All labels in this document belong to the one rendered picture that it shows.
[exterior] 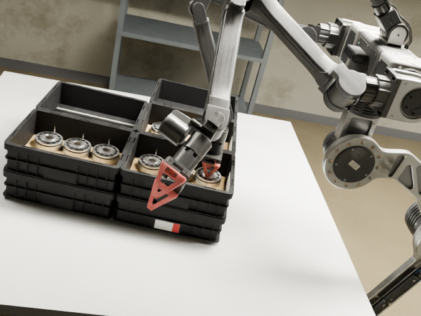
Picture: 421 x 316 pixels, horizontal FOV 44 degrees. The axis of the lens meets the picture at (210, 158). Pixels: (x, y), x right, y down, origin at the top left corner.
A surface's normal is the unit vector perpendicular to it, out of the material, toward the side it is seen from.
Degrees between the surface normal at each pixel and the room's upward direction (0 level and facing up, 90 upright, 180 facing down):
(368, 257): 0
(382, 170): 90
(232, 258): 0
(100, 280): 0
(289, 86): 90
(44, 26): 90
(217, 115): 39
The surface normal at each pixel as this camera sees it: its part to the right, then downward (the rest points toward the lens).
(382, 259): 0.22, -0.85
